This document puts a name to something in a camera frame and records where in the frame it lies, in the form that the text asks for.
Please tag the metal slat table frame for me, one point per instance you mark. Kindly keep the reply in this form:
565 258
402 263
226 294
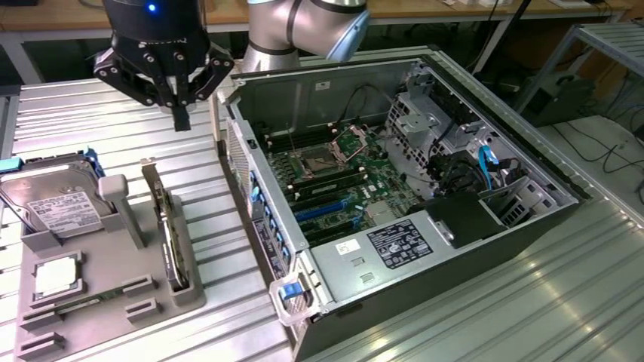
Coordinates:
619 37

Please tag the blue expansion slot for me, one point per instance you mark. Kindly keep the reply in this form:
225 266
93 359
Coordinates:
322 210

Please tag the hard disk in blue carrier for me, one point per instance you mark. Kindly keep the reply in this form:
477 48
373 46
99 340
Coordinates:
55 203

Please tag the CPU socket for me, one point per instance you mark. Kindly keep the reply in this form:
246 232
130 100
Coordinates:
318 164

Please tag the open metal socket cover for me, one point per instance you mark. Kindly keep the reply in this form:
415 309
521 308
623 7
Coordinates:
350 141

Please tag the thin metal locking lever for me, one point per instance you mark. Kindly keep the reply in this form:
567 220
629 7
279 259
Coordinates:
294 143

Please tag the black plastic fan shroud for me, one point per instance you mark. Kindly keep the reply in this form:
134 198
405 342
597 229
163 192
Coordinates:
469 222

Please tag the open black PC case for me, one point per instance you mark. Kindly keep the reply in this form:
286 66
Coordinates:
453 271

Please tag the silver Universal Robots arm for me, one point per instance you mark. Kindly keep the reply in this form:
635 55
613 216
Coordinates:
282 30

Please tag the graphics card with metal bracket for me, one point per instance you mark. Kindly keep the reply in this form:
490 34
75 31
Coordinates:
174 234

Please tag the metal disk bay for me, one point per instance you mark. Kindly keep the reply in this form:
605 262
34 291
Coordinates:
523 205

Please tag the green RAM stick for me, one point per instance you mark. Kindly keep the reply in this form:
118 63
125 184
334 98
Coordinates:
91 301

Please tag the black RAM slot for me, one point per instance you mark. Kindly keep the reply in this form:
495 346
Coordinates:
302 143
322 180
297 136

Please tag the black expansion slot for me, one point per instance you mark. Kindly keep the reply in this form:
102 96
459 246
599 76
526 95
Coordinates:
327 227
335 237

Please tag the silver power supply unit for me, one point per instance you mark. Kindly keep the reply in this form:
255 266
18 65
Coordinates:
353 271

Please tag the silver perforated drive cage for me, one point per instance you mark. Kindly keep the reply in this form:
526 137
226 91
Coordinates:
415 151

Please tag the grey plastic parts rack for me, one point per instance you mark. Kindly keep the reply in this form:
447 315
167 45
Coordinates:
101 271

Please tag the black box on floor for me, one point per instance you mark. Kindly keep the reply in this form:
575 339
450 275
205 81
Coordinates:
563 102

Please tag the silver CPU chip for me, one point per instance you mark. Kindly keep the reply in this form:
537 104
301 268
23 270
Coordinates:
55 277

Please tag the wooden desk with white frame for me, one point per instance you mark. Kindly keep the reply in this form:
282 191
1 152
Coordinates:
50 19

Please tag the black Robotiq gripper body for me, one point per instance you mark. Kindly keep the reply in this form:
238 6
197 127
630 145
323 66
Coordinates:
157 30

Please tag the green motherboard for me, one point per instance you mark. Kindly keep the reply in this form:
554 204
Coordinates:
383 188

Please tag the silver chipset heatsink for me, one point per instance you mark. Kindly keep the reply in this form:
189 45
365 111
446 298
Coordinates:
383 210

